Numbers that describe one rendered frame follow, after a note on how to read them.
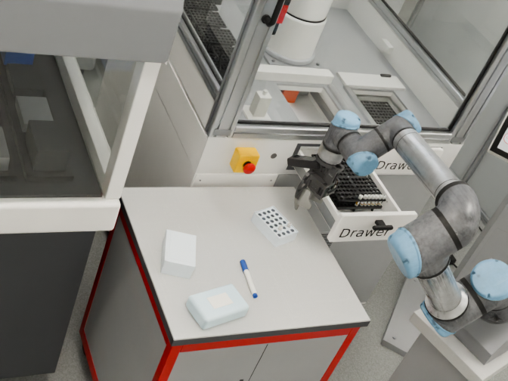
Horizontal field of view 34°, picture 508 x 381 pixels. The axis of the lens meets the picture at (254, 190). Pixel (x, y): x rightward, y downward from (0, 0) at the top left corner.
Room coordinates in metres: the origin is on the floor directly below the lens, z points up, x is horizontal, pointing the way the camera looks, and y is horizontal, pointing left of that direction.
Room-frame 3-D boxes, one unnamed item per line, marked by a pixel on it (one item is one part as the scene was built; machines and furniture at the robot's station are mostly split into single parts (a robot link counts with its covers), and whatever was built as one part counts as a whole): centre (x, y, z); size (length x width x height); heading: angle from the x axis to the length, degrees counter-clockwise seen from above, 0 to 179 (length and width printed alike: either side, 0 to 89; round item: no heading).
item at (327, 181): (2.03, -0.17, 1.02); 0.09 x 0.08 x 0.12; 61
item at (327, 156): (2.04, -0.16, 1.10); 0.08 x 0.08 x 0.05
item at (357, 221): (2.10, -0.38, 0.87); 0.29 x 0.02 x 0.11; 126
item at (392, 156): (2.54, -0.45, 0.87); 0.29 x 0.02 x 0.11; 126
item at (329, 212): (2.27, -0.26, 0.86); 0.40 x 0.26 x 0.06; 36
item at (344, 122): (2.03, -0.16, 1.18); 0.09 x 0.08 x 0.11; 38
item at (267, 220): (2.02, -0.10, 0.78); 0.12 x 0.08 x 0.04; 55
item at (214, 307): (1.60, -0.03, 0.78); 0.15 x 0.10 x 0.04; 140
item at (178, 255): (1.73, 0.12, 0.79); 0.13 x 0.09 x 0.05; 16
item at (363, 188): (2.26, -0.26, 0.87); 0.22 x 0.18 x 0.06; 36
